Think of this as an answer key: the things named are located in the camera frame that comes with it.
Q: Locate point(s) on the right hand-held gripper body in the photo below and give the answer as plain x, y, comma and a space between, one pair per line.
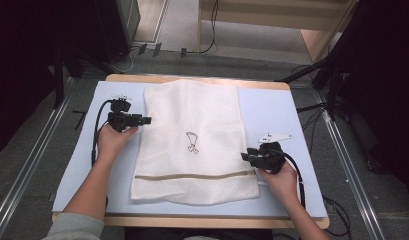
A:
272, 156

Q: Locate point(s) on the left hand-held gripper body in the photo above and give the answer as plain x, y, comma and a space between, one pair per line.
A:
120, 120

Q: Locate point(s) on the white mesh laundry bag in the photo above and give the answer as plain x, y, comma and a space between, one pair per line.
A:
192, 156

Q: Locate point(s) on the person's left hand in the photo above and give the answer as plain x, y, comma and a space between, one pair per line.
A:
110, 143

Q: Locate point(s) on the person's right hand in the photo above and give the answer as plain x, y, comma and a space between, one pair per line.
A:
283, 183

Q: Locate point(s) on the light blue table mat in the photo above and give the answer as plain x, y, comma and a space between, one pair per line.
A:
275, 113

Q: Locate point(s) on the wooden table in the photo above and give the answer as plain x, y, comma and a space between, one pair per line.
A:
198, 222

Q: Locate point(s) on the black metal stand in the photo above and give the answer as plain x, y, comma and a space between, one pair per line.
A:
332, 86

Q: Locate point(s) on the dark cabinet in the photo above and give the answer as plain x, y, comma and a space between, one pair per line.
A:
115, 26

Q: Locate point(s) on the person's dark clothing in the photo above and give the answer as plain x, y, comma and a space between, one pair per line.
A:
152, 234

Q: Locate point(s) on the grey sleeve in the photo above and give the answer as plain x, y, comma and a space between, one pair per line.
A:
77, 228

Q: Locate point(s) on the light wooden shelf unit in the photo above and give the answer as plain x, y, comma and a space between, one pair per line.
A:
278, 20

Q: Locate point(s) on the metal floor rail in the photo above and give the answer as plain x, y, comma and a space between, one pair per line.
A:
35, 146
350, 173

